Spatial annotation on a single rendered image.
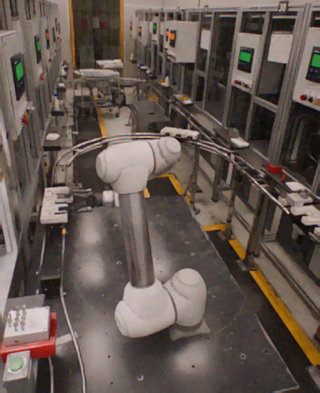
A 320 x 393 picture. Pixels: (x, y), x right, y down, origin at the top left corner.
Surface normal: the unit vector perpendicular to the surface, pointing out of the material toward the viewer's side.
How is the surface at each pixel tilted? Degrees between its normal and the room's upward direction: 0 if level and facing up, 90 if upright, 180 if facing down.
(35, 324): 0
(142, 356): 0
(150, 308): 67
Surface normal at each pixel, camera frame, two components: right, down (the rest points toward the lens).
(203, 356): 0.05, -0.89
